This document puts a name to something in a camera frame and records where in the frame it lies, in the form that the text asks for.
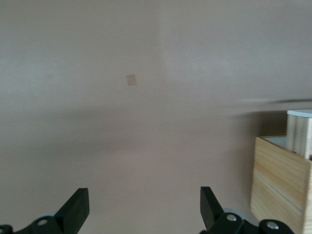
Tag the small brown tape patch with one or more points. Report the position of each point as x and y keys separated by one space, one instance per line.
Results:
x=131 y=80

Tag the light wooden drawer cabinet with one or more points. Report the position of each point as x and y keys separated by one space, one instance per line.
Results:
x=280 y=182

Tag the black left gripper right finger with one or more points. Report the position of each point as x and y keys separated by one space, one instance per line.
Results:
x=210 y=212

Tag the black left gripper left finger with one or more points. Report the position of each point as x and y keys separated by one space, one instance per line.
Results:
x=73 y=212

